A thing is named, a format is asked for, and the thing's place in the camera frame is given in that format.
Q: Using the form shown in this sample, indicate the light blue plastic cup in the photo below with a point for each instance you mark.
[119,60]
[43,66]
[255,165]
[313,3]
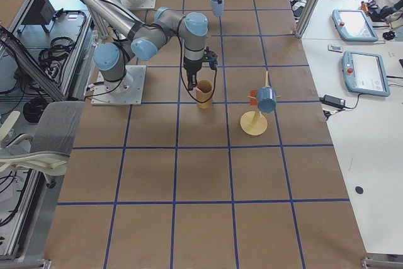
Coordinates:
[217,7]

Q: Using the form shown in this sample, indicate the bamboo chopstick holder cup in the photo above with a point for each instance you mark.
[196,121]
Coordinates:
[205,98]

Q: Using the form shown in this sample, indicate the orange cup on stand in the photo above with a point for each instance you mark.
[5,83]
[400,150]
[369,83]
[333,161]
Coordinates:
[252,97]

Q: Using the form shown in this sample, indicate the wooden cup tree stand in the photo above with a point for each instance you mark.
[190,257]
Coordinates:
[254,122]

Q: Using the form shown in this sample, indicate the blue cup on stand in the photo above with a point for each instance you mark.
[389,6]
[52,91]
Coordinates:
[266,99]

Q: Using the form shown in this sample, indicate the far teach pendant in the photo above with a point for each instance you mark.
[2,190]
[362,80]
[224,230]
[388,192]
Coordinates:
[353,26]

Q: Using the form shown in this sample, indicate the teach pendant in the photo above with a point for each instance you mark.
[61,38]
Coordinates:
[365,73]
[353,26]

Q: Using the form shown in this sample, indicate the black power adapter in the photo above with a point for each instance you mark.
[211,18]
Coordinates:
[333,101]

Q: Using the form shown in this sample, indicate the near teach pendant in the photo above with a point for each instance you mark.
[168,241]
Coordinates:
[365,73]

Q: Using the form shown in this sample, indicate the grey office chair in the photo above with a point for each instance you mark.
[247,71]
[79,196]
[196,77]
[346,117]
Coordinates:
[47,150]

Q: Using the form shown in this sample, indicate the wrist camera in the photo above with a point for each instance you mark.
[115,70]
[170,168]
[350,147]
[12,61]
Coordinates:
[211,58]

